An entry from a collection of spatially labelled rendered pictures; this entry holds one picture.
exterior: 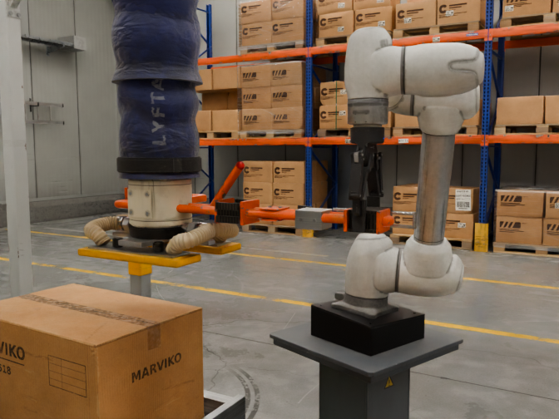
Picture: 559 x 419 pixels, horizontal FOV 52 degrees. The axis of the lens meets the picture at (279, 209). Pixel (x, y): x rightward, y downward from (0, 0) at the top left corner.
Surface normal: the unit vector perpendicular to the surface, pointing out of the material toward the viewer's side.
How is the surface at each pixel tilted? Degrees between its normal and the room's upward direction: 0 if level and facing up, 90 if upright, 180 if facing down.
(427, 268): 104
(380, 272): 88
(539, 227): 91
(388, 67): 88
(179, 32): 81
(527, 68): 90
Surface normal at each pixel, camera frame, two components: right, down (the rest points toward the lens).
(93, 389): -0.54, 0.09
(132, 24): -0.35, -0.07
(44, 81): 0.87, 0.05
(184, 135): 0.73, -0.16
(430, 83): -0.22, 0.65
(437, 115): -0.29, 0.47
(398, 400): 0.64, 0.08
